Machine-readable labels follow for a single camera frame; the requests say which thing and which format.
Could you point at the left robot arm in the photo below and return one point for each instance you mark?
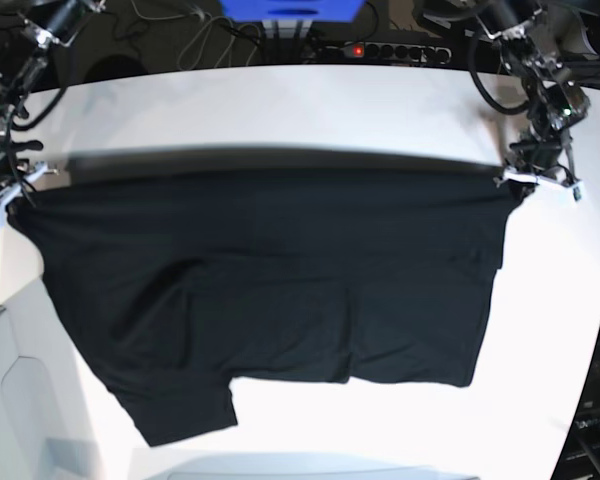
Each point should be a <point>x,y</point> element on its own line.
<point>529,52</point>

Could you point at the blue box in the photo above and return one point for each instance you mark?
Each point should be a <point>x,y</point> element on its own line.
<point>314,10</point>

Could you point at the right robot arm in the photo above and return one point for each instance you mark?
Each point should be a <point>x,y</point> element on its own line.
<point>45,26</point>

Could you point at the black T-shirt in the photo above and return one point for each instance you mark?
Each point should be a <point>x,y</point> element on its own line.
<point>170,289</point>

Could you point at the black power strip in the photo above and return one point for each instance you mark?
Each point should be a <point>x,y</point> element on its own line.
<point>393,53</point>

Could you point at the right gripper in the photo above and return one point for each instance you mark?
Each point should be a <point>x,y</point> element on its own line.
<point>17,180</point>

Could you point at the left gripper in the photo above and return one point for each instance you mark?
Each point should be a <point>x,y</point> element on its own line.
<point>539,161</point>

